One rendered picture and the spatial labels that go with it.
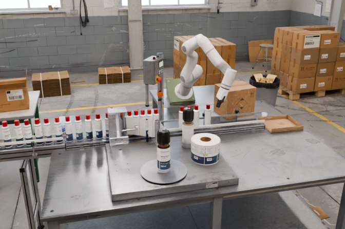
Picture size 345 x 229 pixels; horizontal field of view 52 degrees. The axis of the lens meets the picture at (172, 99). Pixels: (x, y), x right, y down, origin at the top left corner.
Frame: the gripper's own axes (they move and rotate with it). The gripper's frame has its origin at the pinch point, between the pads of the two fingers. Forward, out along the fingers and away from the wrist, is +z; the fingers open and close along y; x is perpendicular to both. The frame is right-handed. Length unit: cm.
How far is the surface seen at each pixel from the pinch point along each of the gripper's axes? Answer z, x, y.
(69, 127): 46, -110, 2
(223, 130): 19.1, 10.2, 5.0
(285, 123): 1, 69, -2
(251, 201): 72, 55, 19
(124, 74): 96, -5, -427
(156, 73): -11, -59, -1
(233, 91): -10.6, 18.7, -18.8
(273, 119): 3, 64, -11
